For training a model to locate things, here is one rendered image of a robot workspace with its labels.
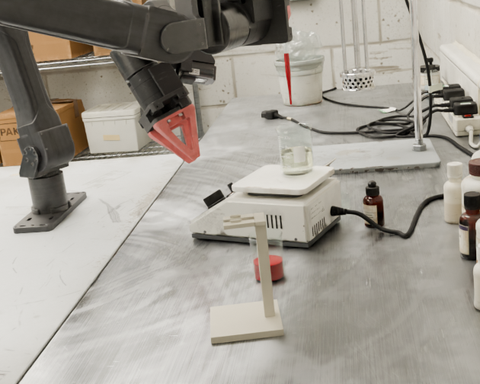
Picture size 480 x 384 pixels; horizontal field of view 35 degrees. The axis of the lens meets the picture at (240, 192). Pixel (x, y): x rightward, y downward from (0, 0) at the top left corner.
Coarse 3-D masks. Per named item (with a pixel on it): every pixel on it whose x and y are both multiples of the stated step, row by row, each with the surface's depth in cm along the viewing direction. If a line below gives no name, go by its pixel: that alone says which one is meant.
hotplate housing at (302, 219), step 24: (240, 192) 115; (312, 192) 111; (336, 192) 115; (216, 216) 114; (288, 216) 108; (312, 216) 108; (336, 216) 116; (240, 240) 113; (288, 240) 110; (312, 240) 109
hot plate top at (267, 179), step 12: (264, 168) 119; (276, 168) 118; (324, 168) 115; (240, 180) 114; (252, 180) 114; (264, 180) 113; (276, 180) 112; (288, 180) 111; (300, 180) 111; (312, 180) 110; (324, 180) 112; (252, 192) 110; (264, 192) 109; (276, 192) 108; (288, 192) 107; (300, 192) 107
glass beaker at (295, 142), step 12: (288, 132) 110; (300, 132) 110; (288, 144) 111; (300, 144) 111; (288, 156) 111; (300, 156) 111; (312, 156) 113; (288, 168) 112; (300, 168) 112; (312, 168) 113
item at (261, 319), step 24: (240, 216) 85; (264, 216) 85; (264, 240) 85; (264, 264) 86; (264, 288) 86; (216, 312) 90; (240, 312) 89; (264, 312) 87; (216, 336) 84; (240, 336) 84; (264, 336) 84
